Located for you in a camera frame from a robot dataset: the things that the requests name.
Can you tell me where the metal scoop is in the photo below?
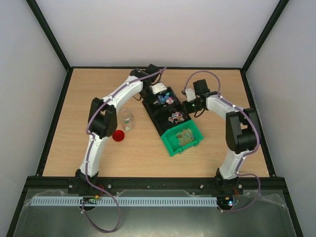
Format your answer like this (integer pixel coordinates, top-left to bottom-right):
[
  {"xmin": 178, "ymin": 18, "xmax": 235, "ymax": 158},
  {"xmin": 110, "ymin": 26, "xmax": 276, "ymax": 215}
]
[{"xmin": 154, "ymin": 95, "xmax": 169, "ymax": 105}]

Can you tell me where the green bin with gummies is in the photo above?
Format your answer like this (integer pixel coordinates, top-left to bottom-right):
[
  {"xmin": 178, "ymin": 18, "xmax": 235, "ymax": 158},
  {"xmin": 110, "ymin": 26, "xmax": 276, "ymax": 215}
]
[{"xmin": 161, "ymin": 120, "xmax": 204, "ymax": 157}]

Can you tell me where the black bin with star candies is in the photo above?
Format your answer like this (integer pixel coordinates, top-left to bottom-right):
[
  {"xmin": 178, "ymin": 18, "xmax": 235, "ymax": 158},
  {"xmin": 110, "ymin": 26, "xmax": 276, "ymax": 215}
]
[{"xmin": 142, "ymin": 86, "xmax": 180, "ymax": 114}]

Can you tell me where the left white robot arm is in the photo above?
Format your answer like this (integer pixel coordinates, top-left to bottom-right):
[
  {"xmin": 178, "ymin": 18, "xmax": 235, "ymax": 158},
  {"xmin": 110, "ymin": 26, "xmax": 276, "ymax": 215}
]
[{"xmin": 69, "ymin": 65, "xmax": 166, "ymax": 195}]

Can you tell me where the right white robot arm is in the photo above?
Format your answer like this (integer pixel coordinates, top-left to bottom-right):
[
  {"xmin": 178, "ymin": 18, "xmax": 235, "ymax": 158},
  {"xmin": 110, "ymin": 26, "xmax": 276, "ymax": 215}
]
[{"xmin": 182, "ymin": 79, "xmax": 261, "ymax": 194}]

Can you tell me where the black bin with lollipops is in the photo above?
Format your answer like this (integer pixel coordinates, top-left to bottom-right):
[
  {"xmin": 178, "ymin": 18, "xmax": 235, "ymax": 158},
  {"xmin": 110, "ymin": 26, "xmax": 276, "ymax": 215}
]
[{"xmin": 151, "ymin": 104, "xmax": 191, "ymax": 136}]

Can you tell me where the clear plastic jar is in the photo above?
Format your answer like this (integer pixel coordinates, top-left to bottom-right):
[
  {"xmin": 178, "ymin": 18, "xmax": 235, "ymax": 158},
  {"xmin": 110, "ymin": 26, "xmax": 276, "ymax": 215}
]
[{"xmin": 119, "ymin": 109, "xmax": 135, "ymax": 131}]

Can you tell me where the red jar lid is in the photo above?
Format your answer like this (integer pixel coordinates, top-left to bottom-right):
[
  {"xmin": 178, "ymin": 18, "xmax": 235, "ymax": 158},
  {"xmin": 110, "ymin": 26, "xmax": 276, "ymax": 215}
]
[{"xmin": 112, "ymin": 130, "xmax": 125, "ymax": 142}]

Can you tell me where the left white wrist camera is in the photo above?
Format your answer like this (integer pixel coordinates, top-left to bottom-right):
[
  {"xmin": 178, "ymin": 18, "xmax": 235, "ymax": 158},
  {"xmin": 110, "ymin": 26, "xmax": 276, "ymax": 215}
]
[{"xmin": 150, "ymin": 83, "xmax": 167, "ymax": 95}]

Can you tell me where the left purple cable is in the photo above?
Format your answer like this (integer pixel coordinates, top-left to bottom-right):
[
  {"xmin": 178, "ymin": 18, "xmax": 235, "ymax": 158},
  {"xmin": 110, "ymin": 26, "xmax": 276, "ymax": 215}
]
[{"xmin": 81, "ymin": 66, "xmax": 167, "ymax": 233}]

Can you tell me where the light blue cable duct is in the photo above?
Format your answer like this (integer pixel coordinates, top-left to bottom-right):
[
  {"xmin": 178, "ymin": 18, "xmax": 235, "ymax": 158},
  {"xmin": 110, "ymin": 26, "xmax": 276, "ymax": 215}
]
[{"xmin": 30, "ymin": 197, "xmax": 217, "ymax": 207}]

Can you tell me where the black front mounting rail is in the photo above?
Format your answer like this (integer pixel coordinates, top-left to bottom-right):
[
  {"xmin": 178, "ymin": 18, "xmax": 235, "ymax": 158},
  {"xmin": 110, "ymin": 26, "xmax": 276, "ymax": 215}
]
[{"xmin": 22, "ymin": 176, "xmax": 288, "ymax": 196}]

